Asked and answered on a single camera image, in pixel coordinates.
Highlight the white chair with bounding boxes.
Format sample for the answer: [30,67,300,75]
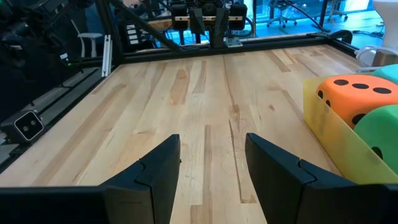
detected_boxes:
[70,19,103,59]

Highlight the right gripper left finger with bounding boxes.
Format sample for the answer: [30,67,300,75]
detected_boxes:
[0,133,182,224]

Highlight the black aluminium table frame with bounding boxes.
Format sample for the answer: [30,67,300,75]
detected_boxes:
[0,0,361,175]

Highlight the large orange foam die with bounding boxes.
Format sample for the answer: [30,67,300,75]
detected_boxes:
[315,73,398,130]

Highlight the white mushroom table lamp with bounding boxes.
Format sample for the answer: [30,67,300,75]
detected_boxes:
[371,0,398,68]

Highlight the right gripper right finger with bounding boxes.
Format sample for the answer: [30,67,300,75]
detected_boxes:
[244,133,398,224]

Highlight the yellow translucent plastic bin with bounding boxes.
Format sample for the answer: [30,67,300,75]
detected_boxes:
[303,73,398,185]

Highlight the silver mounting bracket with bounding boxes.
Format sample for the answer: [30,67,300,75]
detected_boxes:
[223,36,244,48]

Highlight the large teal foam die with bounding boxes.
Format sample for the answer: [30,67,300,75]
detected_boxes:
[371,63,398,85]

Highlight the black power strip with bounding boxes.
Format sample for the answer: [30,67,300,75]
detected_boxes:
[125,22,140,47]

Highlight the table-level camera box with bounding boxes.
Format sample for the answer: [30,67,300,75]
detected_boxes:
[0,110,45,144]

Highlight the black office chair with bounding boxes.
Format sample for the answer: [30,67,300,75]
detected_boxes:
[266,0,299,29]

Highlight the white lamp cable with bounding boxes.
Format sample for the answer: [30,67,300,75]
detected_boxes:
[354,45,398,74]

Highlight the large green foam die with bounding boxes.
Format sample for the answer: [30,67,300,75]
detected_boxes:
[353,104,398,175]

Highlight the silver aluminium profile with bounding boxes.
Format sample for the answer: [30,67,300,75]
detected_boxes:
[101,34,113,78]

